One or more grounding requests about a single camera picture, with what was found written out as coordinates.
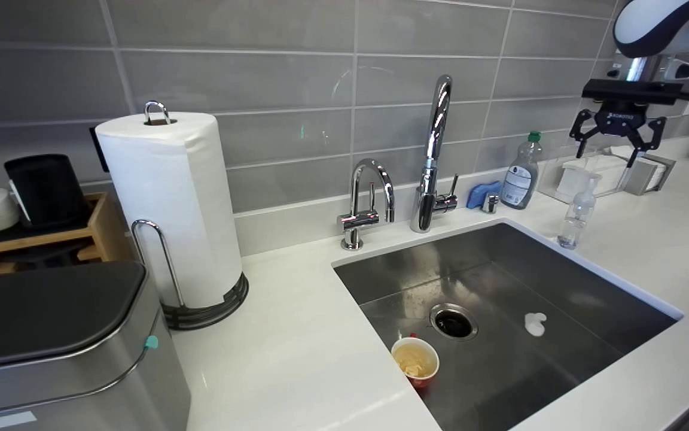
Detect small chrome faucet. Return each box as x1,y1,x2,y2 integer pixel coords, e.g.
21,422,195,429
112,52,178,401
337,156,398,251

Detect stainless steel sink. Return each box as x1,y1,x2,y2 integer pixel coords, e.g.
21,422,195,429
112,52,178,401
332,220,686,431

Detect metal napkin holder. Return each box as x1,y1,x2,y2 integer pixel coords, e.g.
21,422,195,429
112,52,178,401
607,146,677,199

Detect red cup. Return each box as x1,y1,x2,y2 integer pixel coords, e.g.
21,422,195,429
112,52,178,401
390,336,442,396

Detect steel trash can black lid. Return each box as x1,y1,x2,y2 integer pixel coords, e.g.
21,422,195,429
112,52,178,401
0,260,195,431

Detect tall chrome faucet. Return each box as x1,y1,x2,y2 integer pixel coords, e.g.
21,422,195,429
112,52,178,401
409,75,462,234

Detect white paper towel roll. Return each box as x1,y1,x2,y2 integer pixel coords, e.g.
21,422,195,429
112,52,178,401
93,110,245,311

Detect wooden rack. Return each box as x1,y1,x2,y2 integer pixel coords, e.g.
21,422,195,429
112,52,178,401
0,189,137,281

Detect black container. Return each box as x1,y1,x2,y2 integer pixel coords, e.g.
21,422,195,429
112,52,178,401
2,153,90,234

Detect clear acrylic box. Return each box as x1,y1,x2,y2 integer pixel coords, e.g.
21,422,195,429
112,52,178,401
539,150,630,207

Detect clear plastic bottle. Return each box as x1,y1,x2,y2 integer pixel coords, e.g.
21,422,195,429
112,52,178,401
555,173,604,251

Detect white scrap in sink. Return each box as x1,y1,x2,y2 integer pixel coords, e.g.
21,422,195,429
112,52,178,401
521,308,550,338

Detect dish soap bottle green cap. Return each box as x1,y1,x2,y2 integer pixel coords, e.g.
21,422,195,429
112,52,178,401
498,130,544,214

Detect metal paper towel holder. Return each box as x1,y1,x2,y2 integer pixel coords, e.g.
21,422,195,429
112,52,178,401
130,98,251,332

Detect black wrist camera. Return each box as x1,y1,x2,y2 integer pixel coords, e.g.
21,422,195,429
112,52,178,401
581,76,689,106

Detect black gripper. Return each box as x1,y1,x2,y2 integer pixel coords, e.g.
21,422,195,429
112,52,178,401
567,98,671,169

